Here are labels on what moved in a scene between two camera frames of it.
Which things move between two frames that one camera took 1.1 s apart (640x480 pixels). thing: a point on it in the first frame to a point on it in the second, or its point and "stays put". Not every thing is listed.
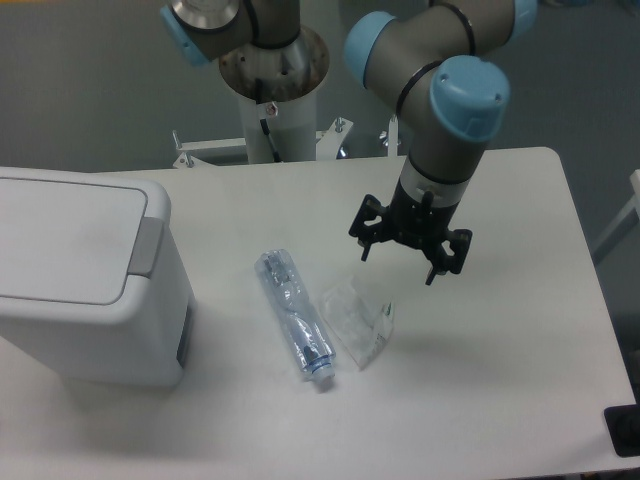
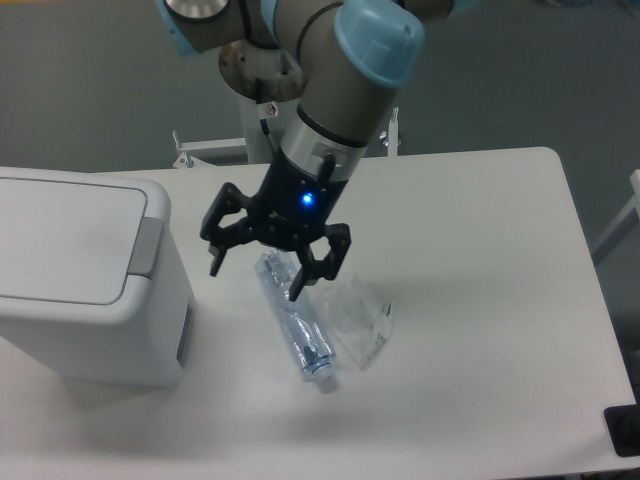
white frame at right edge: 630,219 stays put
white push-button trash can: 94,286 stays put
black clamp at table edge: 623,424 stays put
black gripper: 425,223 to 289,202
